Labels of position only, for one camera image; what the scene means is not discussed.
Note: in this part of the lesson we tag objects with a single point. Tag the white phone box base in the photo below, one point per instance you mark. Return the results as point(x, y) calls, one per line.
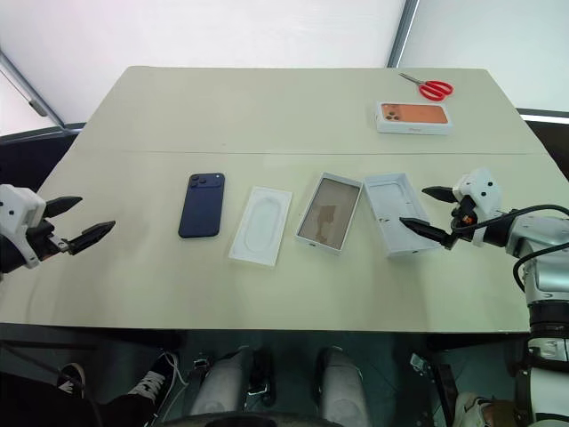
point(393, 209)

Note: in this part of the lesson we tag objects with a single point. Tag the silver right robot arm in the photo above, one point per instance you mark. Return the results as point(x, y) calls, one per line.
point(544, 276)

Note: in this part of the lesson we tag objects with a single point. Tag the beige shoe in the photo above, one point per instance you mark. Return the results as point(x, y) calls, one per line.
point(473, 409)

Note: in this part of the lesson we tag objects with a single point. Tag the grey robot left leg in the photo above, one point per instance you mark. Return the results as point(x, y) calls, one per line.
point(220, 382)

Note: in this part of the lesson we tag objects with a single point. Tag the orange print phone box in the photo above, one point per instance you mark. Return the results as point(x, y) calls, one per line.
point(411, 116)

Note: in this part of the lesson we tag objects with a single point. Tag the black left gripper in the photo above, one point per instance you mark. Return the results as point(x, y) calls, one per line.
point(44, 240)

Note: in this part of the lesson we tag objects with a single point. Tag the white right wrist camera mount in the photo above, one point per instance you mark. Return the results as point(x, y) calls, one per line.
point(480, 187)

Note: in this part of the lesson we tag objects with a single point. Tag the white paper tray insert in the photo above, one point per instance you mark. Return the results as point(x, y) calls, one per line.
point(261, 227)

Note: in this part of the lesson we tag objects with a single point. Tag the grey metal frame post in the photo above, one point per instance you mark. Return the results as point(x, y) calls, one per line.
point(402, 31)

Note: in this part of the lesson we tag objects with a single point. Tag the grey metal frame bar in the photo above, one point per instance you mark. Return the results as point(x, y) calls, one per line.
point(26, 91)

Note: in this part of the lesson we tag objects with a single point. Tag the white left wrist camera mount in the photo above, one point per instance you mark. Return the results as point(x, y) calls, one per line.
point(20, 207)

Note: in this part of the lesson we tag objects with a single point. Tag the dark blue smartphone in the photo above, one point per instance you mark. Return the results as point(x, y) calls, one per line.
point(202, 207)

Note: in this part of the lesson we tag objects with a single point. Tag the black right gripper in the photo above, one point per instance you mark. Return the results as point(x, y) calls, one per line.
point(464, 213)

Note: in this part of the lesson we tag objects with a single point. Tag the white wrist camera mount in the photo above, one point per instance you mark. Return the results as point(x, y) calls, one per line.
point(480, 187)
point(20, 207)

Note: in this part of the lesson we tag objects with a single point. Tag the grey robot leg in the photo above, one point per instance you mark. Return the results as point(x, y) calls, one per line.
point(220, 382)
point(347, 382)

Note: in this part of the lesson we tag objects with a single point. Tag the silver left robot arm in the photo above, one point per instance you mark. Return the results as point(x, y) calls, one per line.
point(8, 253)

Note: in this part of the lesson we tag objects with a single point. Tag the black sneaker white laces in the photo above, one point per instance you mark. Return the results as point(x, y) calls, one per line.
point(151, 382)
point(72, 378)

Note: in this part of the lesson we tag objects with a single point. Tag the grey robot right leg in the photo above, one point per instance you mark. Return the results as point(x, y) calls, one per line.
point(347, 382)

